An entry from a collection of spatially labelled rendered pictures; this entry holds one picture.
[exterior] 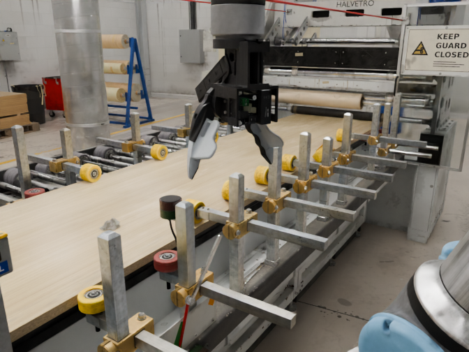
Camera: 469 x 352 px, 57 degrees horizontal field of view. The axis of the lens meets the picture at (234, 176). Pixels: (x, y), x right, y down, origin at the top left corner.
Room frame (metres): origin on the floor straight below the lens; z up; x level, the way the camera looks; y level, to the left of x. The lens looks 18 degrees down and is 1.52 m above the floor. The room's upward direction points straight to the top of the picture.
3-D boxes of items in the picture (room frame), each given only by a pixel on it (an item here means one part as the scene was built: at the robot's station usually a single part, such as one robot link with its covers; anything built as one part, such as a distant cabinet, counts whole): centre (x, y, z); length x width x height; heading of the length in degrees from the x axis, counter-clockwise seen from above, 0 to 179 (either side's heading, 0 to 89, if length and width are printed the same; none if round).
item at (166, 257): (1.14, 0.20, 0.85); 0.08 x 0.08 x 0.11
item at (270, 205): (1.48, -0.16, 0.95); 0.14 x 0.06 x 0.05; 147
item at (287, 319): (1.03, 0.04, 0.84); 0.43 x 0.03 x 0.04; 57
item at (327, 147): (1.88, -0.42, 0.86); 0.04 x 0.04 x 0.48; 57
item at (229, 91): (0.63, -0.01, 1.46); 0.09 x 0.08 x 0.12; 33
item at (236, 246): (1.25, -0.01, 0.89); 0.04 x 0.04 x 0.48; 57
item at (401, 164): (2.06, -0.67, 0.95); 0.37 x 0.03 x 0.03; 57
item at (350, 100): (3.52, -0.85, 1.05); 1.43 x 0.12 x 0.12; 57
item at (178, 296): (1.06, 0.12, 0.85); 0.14 x 0.06 x 0.05; 147
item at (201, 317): (1.00, 0.13, 0.75); 0.26 x 0.01 x 0.10; 147
